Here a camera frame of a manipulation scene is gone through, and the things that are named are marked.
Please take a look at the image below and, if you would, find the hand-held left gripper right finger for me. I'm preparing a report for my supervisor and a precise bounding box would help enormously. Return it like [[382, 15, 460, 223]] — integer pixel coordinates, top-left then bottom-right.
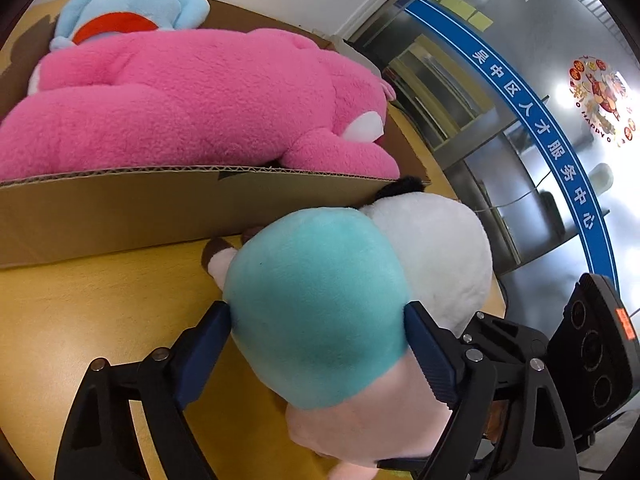
[[404, 301, 581, 480]]

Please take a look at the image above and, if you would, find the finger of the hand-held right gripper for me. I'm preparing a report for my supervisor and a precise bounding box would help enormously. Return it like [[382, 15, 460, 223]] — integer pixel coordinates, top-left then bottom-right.
[[461, 310, 551, 362]]

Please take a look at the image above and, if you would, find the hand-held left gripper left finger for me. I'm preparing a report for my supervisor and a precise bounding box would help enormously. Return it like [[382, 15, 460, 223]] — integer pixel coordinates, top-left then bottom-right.
[[54, 301, 233, 480]]

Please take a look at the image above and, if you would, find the teal and pink plush toy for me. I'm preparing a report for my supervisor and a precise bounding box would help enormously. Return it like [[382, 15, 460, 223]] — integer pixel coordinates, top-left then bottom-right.
[[201, 207, 466, 480]]

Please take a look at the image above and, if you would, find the yellow wooden desktop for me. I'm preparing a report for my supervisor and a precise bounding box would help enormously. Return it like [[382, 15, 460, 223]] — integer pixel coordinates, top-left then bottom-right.
[[0, 105, 509, 480]]

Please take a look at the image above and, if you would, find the white plush toy black ear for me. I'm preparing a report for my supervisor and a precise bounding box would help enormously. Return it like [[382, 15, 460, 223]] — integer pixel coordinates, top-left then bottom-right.
[[350, 176, 494, 339]]

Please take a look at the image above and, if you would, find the cardboard box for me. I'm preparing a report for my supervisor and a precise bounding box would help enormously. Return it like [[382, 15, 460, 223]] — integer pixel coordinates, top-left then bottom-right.
[[0, 0, 432, 269]]

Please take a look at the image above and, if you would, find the white cylindrical object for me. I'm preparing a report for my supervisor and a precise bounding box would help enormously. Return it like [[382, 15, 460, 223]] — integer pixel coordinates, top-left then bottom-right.
[[592, 162, 614, 197]]

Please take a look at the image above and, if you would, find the blue banner strip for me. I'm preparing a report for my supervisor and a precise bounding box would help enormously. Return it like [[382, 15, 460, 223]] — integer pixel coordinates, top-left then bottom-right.
[[404, 0, 622, 297]]

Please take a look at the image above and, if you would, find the round colourful window sticker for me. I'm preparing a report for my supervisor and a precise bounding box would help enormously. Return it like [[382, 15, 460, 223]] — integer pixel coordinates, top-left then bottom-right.
[[567, 54, 640, 150]]

